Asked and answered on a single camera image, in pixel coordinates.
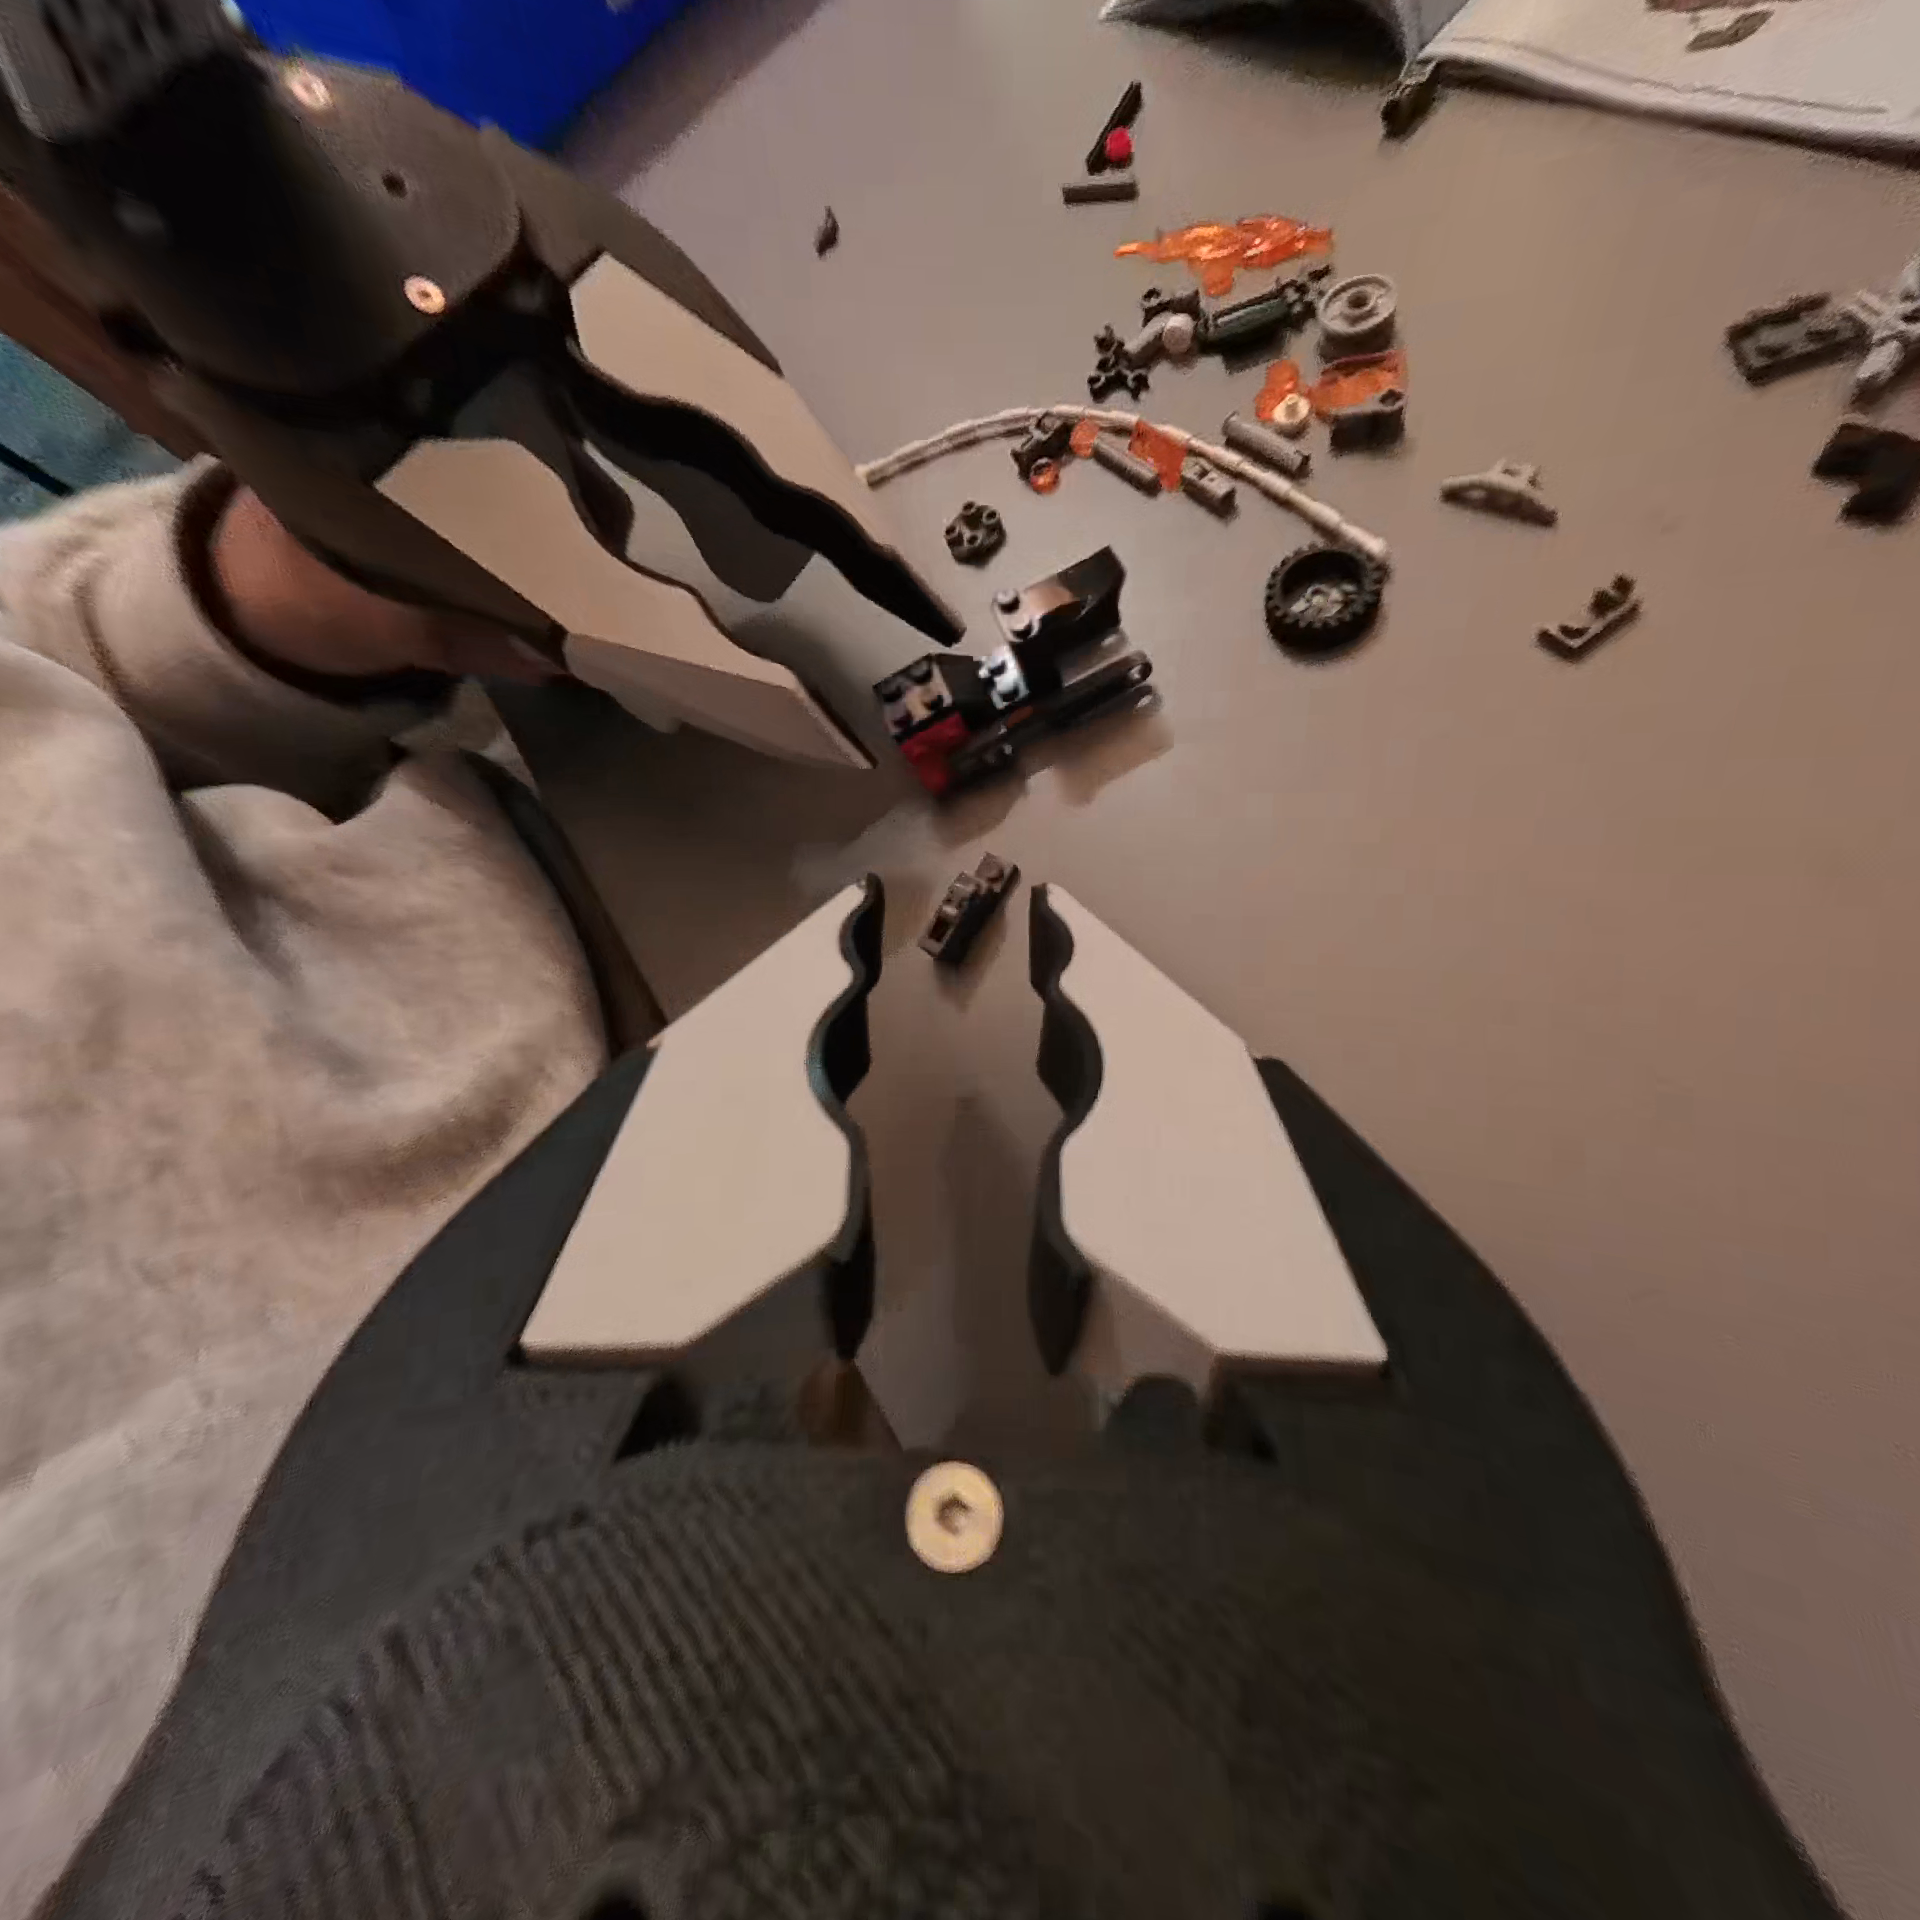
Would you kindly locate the black lego tire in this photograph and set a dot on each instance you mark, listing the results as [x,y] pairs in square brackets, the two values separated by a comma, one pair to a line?
[1285,600]

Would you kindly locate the blue plastic bin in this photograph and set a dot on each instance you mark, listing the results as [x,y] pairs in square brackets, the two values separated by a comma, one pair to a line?
[499,60]

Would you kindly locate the lego instruction booklet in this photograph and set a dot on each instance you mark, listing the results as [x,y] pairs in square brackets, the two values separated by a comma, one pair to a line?
[1647,60]

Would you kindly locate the black round lego piece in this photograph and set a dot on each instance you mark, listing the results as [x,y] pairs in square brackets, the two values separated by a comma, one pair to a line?
[977,533]

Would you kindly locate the light grey lego connector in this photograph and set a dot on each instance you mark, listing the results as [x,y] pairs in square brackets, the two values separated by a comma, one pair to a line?
[1894,322]

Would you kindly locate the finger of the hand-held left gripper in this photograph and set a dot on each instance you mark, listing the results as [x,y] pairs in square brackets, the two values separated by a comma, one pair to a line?
[720,371]
[483,529]

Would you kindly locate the person's left hand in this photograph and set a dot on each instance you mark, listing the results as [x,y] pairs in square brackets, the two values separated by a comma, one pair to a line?
[334,617]

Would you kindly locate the large orange lego flame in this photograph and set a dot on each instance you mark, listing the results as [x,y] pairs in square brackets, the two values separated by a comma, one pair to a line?
[1231,250]

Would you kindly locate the black lego slope piece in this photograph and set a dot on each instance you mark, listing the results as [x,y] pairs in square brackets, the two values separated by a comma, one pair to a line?
[1866,466]

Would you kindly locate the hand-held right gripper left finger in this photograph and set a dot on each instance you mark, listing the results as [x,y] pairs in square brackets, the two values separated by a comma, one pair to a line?
[707,1205]

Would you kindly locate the black lego piece red stud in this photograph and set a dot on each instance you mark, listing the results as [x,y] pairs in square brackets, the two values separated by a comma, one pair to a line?
[1113,142]

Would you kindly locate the grey lego wheel hub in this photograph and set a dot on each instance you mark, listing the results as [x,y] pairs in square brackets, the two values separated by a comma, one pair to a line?
[1356,312]

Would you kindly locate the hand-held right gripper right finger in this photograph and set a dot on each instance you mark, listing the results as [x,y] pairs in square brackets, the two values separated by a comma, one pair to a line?
[1205,1205]

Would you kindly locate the dark grey lego clip plate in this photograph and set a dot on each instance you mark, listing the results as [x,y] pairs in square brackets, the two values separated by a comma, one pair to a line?
[1586,634]

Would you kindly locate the pile of loose lego pieces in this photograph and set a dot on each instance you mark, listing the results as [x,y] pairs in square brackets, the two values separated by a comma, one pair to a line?
[1249,322]

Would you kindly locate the small dark grey lego plate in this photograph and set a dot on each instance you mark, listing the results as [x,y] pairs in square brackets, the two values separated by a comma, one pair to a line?
[963,913]

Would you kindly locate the black lego motorcycle frame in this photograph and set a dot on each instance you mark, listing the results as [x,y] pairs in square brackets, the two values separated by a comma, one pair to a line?
[1035,688]

